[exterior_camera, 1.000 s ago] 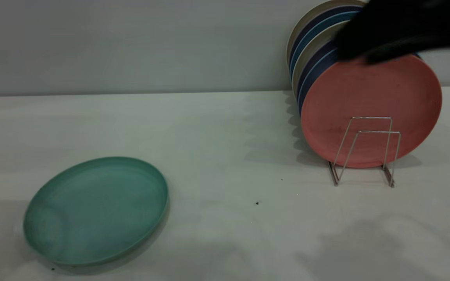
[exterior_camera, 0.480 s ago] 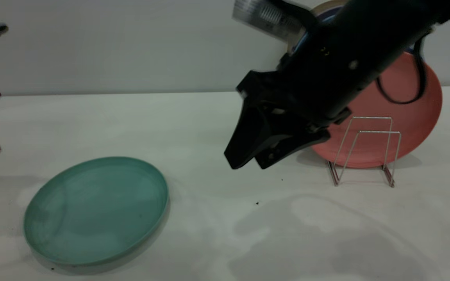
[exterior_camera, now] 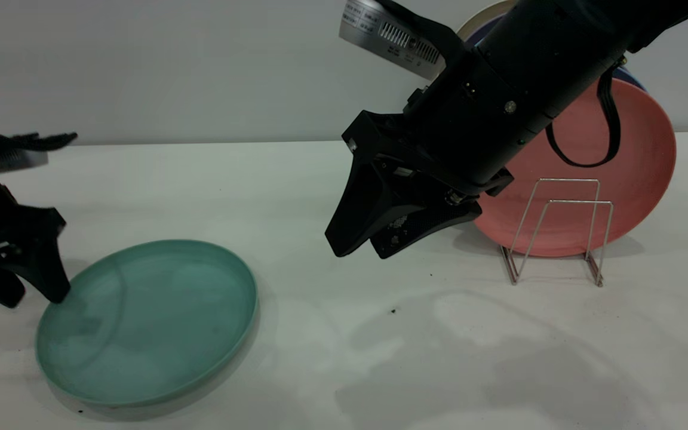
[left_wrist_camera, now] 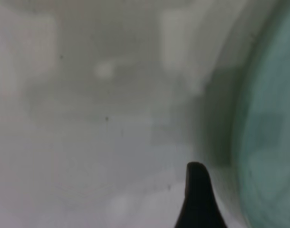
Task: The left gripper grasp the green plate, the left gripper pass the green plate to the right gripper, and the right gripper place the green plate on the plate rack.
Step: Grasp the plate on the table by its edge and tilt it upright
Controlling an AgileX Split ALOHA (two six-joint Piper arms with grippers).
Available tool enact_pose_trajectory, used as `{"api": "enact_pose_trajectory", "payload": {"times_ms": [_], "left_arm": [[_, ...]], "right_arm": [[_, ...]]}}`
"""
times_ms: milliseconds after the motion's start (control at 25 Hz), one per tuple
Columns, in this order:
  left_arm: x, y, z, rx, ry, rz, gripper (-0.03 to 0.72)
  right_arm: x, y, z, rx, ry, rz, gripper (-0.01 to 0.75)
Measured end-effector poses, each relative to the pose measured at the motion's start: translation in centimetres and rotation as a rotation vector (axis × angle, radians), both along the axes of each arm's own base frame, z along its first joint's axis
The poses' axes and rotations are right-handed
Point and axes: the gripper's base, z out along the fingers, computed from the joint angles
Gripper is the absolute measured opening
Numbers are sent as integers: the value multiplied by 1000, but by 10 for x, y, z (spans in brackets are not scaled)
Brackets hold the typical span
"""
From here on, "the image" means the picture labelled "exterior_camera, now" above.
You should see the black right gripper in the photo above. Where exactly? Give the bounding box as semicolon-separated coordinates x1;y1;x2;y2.
325;51;551;260

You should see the green plate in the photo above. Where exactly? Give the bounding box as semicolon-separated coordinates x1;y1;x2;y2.
35;239;259;408

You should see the dark purple plate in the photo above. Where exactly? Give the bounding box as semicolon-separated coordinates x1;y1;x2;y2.
465;15;502;47

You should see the pink plate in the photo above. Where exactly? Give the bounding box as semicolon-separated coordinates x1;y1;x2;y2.
472;78;677;259

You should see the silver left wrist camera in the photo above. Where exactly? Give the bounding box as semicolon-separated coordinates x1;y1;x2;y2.
0;149;49;174

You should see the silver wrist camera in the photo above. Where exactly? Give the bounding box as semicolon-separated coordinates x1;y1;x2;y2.
0;149;49;174
339;0;447;80

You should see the silver wire plate rack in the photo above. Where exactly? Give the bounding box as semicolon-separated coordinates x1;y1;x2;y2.
499;177;615;288

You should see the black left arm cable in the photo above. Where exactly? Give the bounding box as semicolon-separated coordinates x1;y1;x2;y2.
0;79;79;151

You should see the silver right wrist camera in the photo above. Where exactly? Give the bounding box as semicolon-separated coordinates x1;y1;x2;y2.
339;0;447;80

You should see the black right camera bracket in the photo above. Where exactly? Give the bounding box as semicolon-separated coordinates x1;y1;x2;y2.
377;0;471;60

